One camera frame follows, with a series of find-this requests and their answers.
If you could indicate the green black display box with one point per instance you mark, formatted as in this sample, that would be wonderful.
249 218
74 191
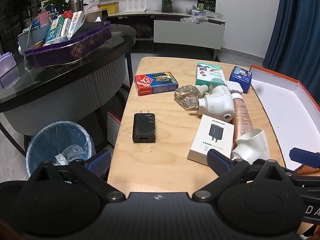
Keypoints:
206 4

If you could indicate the blue curtain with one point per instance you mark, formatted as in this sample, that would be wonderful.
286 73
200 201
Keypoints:
292 30

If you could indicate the white red medicine box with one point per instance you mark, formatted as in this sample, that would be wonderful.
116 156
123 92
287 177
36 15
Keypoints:
66 25

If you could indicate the teal medicine box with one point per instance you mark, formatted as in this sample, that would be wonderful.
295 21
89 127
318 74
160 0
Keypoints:
53 31

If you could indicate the beige cardboard box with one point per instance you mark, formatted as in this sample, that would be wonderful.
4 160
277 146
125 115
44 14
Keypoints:
93 13

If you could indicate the blue tissue pack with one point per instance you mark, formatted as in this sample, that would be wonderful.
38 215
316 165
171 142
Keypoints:
242 75

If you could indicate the red blue playing card box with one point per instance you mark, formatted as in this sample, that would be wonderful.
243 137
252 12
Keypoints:
155 82

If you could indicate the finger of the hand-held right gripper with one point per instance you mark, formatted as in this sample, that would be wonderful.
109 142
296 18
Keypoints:
310 180
305 156

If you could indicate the red-edged desk calendar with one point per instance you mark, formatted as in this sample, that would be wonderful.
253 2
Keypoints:
113 127

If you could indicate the brown tube bottle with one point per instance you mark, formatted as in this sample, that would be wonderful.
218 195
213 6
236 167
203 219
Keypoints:
242 117

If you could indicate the green white carton box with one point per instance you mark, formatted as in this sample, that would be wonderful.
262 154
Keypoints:
207 70

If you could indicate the white plastic bag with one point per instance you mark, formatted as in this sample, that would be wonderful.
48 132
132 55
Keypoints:
91 3

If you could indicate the white charger packaging box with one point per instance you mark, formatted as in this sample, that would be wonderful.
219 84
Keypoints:
212 135

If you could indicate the white cube charger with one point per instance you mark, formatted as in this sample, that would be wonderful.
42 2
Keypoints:
235 87

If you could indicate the grey storage box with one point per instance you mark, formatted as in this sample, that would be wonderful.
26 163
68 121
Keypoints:
26 39

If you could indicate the white elbow-shaped plug-in device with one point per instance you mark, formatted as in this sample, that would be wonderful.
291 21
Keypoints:
252 145

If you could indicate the purple patterned tin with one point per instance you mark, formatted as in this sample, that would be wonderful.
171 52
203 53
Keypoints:
70 50

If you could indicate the clear plastic bag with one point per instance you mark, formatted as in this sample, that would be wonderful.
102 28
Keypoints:
193 19

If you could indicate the black wall charger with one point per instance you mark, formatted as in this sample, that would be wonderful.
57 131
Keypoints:
143 127

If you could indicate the white plug-in vaporizer with bottle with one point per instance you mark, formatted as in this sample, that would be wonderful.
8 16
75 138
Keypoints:
217 104

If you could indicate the small white blue box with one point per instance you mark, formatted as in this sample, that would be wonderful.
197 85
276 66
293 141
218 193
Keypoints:
197 11

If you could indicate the steel tumbler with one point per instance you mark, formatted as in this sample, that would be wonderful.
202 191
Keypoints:
75 5

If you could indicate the round black glass table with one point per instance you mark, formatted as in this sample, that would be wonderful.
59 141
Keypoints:
75 80

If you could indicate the light purple tissue pack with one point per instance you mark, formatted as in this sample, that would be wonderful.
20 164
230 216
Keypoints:
6 62

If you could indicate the white tv cabinet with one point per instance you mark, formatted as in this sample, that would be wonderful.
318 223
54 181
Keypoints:
187 35

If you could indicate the pink box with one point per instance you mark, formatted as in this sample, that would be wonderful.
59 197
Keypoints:
43 18

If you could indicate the orange-edged white box lid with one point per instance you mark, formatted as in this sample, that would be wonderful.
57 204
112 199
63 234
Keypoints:
280 105

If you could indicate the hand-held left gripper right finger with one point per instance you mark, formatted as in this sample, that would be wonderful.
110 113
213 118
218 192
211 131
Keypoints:
219 163

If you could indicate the black flat case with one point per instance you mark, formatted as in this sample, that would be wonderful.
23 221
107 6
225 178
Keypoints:
88 28

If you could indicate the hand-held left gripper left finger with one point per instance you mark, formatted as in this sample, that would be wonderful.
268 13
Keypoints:
100 160

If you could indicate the white router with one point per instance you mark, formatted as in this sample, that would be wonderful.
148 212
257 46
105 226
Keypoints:
135 10

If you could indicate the white blue medicine box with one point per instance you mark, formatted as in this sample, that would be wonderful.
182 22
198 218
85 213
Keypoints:
76 22

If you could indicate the yellow box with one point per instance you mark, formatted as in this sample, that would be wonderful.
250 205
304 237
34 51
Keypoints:
110 7

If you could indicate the blue trash bin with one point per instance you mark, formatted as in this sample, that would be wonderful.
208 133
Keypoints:
50 142

